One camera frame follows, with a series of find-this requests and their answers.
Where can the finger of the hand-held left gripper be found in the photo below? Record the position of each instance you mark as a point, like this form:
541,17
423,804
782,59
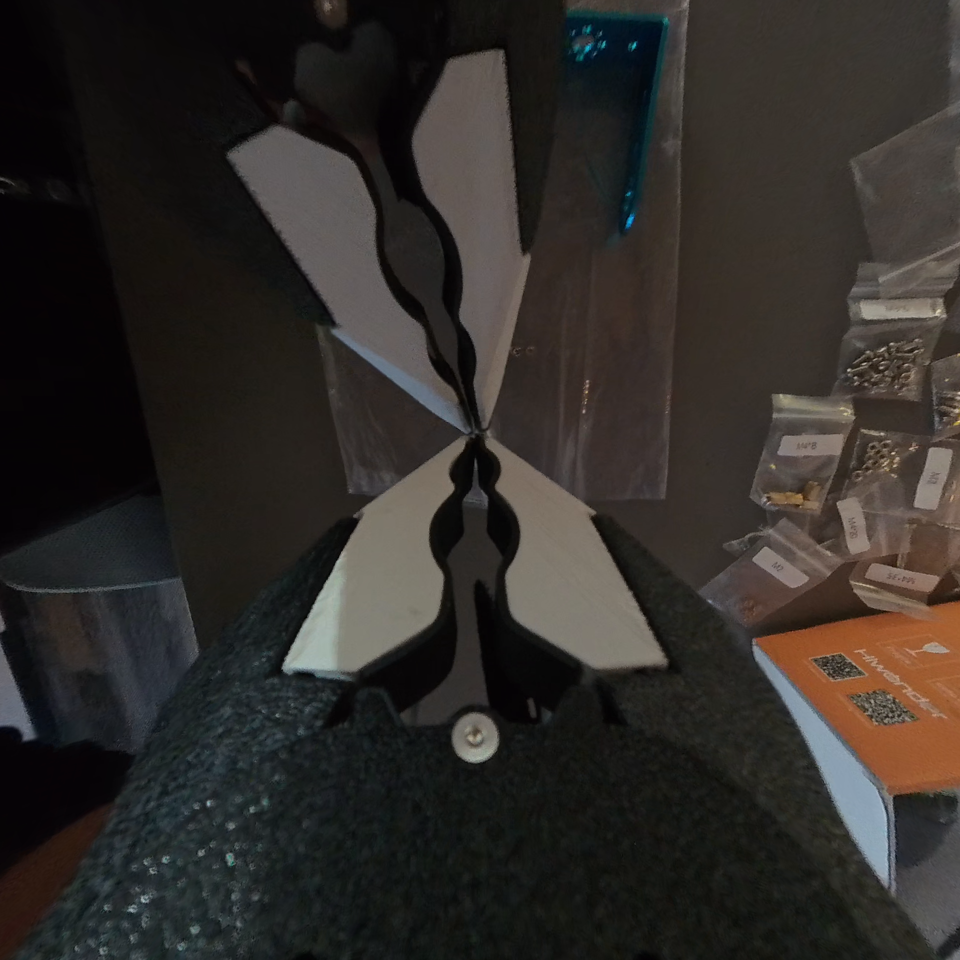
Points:
322,217
480,187

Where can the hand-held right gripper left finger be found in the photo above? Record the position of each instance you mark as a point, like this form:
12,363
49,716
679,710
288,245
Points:
367,592

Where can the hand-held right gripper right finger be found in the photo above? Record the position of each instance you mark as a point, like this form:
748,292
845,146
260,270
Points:
577,592

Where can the teal metal U bracket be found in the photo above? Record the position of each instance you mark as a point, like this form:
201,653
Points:
637,112

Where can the large clear plastic bag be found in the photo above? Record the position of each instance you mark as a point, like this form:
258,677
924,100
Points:
600,375

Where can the dark grey desk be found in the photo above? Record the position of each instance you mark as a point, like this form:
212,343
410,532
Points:
750,225

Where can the orange cardboard box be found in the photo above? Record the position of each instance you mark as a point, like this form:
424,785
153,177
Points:
825,660

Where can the grey mesh chair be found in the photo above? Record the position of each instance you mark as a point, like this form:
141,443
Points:
90,570

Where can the pile of small hardware bags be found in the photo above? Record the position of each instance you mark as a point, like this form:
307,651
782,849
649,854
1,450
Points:
885,450

